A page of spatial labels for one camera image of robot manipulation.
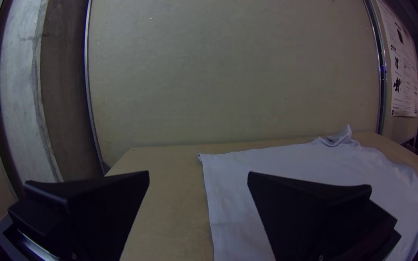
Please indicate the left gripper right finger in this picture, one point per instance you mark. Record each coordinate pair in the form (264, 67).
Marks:
(314, 217)

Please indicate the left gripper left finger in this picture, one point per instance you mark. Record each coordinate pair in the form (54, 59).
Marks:
(85, 214)

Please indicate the white printed wall poster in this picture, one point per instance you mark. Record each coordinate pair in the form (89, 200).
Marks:
(405, 72)

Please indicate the white t-shirt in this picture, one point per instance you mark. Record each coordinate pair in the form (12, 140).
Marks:
(303, 159)

